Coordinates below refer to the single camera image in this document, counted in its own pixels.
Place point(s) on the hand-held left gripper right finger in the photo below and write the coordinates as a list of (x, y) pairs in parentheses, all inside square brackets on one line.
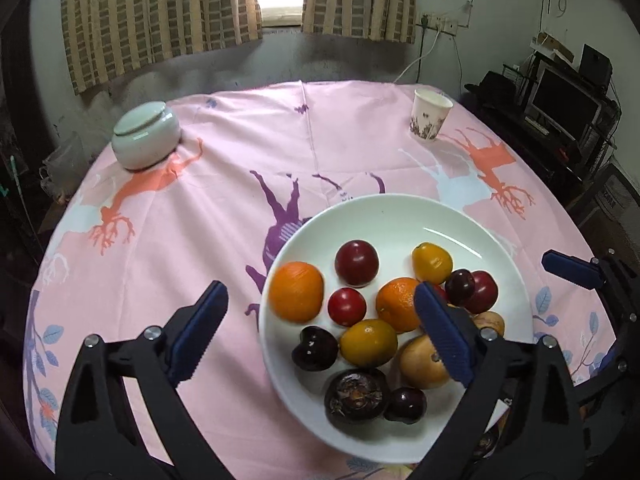
[(445, 332)]

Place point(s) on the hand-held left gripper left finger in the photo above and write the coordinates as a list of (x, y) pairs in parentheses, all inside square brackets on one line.
[(197, 331)]

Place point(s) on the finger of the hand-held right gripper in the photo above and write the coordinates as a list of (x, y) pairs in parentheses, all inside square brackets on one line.
[(570, 269), (605, 377)]

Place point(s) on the pale yellow dimpled fruit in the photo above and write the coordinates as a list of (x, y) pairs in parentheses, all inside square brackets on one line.
[(417, 360)]

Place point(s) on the golden yellow round fruit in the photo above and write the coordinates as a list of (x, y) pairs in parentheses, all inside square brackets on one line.
[(491, 321)]

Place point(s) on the dark glossy cherry plum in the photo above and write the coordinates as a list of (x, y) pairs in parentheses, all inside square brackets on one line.
[(459, 286)]

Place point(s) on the orange mandarin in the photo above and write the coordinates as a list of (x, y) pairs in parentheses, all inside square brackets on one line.
[(397, 305), (296, 291)]

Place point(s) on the large yellow-orange tomato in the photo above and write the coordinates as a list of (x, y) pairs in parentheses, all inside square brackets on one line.
[(368, 342)]

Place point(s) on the large dark water chestnut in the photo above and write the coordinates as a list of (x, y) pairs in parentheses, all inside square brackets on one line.
[(356, 394)]

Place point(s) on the white oval plate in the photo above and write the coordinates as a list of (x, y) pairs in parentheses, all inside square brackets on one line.
[(400, 225)]

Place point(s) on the large dark purple plum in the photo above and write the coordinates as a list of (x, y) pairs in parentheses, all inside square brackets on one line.
[(314, 348)]

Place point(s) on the small yellow tomato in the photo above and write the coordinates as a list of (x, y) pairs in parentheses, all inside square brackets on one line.
[(432, 262)]

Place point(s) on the black mesh chair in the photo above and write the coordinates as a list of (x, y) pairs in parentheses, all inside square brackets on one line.
[(600, 200)]

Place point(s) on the dark red plum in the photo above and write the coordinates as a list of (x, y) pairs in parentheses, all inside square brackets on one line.
[(356, 262)]

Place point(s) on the pink floral tablecloth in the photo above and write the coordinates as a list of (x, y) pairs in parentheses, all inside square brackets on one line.
[(200, 210)]

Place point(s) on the computer monitor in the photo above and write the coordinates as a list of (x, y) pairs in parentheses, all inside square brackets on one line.
[(562, 100)]

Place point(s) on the black hat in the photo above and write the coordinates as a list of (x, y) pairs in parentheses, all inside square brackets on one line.
[(492, 89)]

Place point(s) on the celadon lidded jar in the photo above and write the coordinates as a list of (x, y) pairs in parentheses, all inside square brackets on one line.
[(145, 135)]

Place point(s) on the black speaker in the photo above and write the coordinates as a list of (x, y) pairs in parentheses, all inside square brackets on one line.
[(596, 66)]

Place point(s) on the printed paper cup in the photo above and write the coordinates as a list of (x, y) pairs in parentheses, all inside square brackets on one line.
[(429, 115)]

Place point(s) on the clear plastic bag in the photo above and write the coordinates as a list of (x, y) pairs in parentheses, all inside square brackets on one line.
[(65, 165)]

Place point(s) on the small cardboard box on shelf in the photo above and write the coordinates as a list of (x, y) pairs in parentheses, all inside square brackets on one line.
[(552, 46)]

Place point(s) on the wide striped curtain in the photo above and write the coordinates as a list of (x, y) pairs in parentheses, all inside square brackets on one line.
[(150, 10)]

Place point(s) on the white wall outlet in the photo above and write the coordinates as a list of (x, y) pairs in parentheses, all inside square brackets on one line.
[(437, 24)]

